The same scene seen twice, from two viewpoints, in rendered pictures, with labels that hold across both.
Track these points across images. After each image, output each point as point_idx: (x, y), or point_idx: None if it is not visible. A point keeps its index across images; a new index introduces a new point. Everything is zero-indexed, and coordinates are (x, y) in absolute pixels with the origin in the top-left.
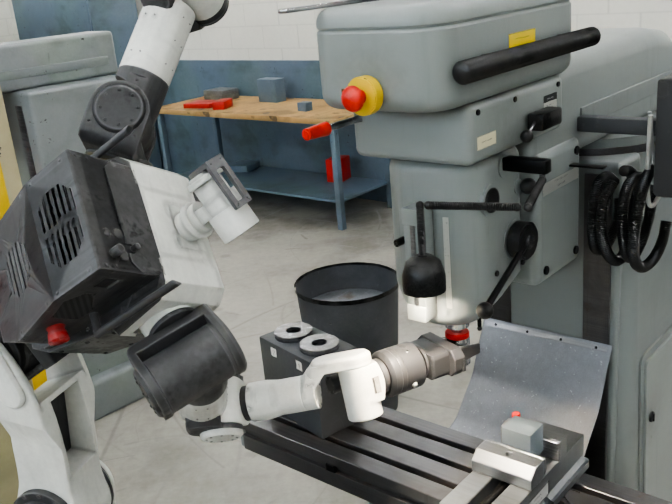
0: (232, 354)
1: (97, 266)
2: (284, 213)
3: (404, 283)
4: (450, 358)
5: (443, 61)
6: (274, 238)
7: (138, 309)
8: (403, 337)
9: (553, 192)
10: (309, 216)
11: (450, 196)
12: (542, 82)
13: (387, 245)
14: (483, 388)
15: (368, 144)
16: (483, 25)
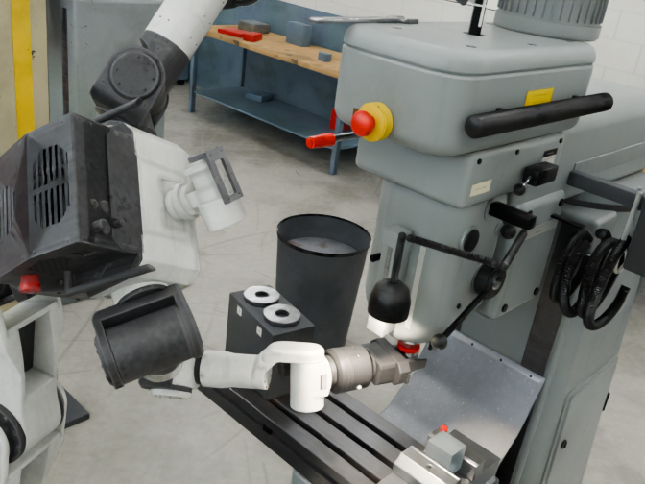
0: (191, 342)
1: (76, 239)
2: (285, 147)
3: (370, 303)
4: (396, 370)
5: (458, 110)
6: (272, 168)
7: (110, 281)
8: (363, 287)
9: (530, 239)
10: (306, 155)
11: (433, 229)
12: (546, 137)
13: (368, 198)
14: (420, 383)
15: (368, 159)
16: (506, 80)
